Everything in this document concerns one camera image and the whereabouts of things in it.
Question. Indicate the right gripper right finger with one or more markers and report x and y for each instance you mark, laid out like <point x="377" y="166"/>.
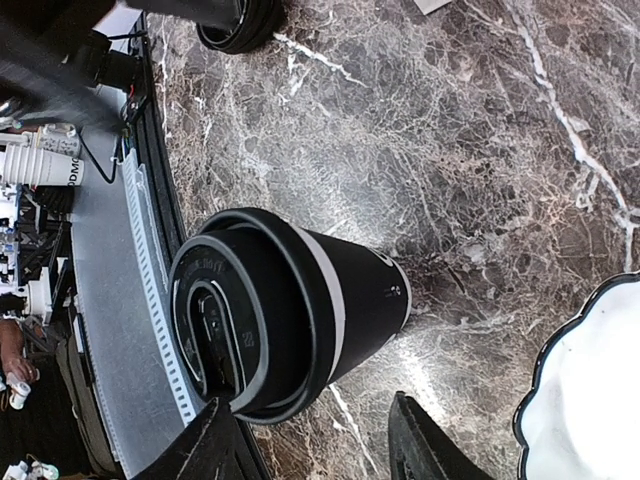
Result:
<point x="420" y="449"/>

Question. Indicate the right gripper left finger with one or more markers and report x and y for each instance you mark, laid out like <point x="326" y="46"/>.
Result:
<point x="215" y="445"/>

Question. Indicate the stack of black cup lids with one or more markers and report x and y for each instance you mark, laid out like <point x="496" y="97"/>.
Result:
<point x="256" y="26"/>

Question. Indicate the white scalloped dish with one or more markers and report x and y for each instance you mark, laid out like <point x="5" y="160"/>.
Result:
<point x="580" y="418"/>

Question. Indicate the person in black shirt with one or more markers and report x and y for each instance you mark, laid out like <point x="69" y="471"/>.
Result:
<point x="12" y="348"/>

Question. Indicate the white paper cups behind table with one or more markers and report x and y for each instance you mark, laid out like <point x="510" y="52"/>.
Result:
<point x="33" y="166"/>

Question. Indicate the white paper gift bag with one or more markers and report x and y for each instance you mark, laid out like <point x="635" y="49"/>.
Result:
<point x="427" y="7"/>

